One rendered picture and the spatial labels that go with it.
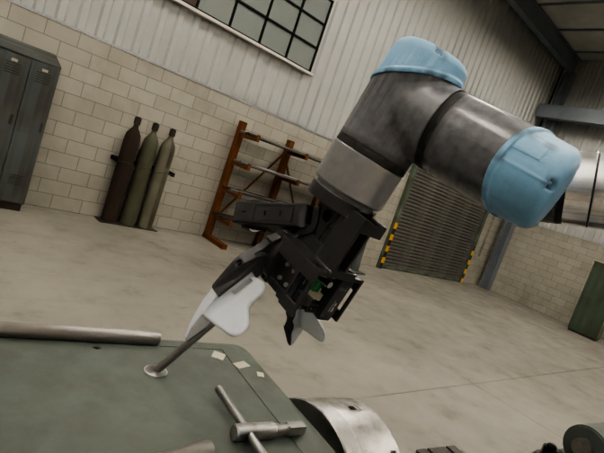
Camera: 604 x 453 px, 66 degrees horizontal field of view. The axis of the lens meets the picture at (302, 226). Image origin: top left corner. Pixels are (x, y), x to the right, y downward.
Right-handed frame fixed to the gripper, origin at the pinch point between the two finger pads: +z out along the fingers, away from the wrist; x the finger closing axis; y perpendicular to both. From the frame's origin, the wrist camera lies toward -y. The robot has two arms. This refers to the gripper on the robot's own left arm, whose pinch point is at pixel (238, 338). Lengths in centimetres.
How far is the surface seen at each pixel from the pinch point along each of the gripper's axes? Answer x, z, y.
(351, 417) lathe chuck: 36.0, 16.1, -0.2
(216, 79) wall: 361, 18, -666
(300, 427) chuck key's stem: 17.9, 12.9, 2.7
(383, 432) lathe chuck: 40.3, 15.6, 4.1
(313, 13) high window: 489, -163, -699
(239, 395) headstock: 15.7, 17.4, -8.0
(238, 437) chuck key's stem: 7.8, 14.3, 1.8
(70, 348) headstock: -4.7, 22.4, -23.5
